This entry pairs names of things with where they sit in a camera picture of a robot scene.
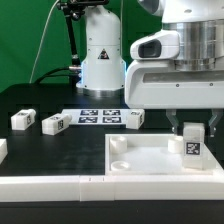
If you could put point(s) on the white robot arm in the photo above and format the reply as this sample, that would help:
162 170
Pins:
104 70

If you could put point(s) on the white square table top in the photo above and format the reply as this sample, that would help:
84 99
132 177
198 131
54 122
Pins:
150 154

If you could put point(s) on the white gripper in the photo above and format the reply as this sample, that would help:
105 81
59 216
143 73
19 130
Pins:
168 72

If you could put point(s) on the white U-shaped obstacle fence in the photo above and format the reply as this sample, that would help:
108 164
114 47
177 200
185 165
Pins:
113 187

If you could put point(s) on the AprilTag marker sheet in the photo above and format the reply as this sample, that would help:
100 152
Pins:
97 116

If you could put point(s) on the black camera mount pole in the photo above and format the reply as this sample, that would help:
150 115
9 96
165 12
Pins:
73 10

